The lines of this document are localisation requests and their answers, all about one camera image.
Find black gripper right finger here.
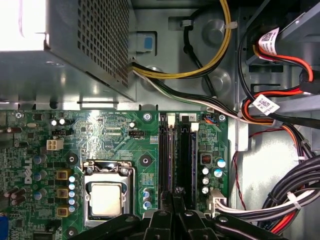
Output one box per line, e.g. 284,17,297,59
174,186,288,240

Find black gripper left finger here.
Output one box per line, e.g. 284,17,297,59
59,191,175,240

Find black RAM slot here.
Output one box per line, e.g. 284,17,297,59
159,113,169,210
179,113,193,210

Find white power connector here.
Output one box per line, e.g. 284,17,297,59
206,188,229,219

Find silver CPU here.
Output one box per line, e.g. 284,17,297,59
90,182,123,217

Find metal socket cover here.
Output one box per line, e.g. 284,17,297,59
83,172,132,227

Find green motherboard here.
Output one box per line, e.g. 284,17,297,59
0,109,230,240

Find white four-pin socket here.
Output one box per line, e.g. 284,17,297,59
46,138,64,152

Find white paper label tag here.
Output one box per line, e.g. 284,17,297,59
257,26,280,58
251,93,280,116

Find blue release tab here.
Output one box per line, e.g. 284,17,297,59
142,36,156,53

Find black PC case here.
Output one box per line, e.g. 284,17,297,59
0,0,320,240

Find grey power supply unit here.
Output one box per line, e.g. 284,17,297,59
0,0,138,103

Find silver drive cage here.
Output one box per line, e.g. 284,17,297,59
246,0,320,118

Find white and black wires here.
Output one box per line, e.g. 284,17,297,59
216,188,320,222

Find orange SATA cable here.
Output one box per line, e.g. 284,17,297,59
264,211,297,236

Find thick black cable bundle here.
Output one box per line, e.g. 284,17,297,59
268,153,320,226

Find white black wire bundle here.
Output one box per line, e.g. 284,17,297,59
132,69,276,126

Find yellow black wire bundle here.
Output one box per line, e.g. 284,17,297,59
128,0,232,81

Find thin black cable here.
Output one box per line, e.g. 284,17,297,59
182,21,218,98

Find red orange power wires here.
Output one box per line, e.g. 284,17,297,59
239,42,315,156

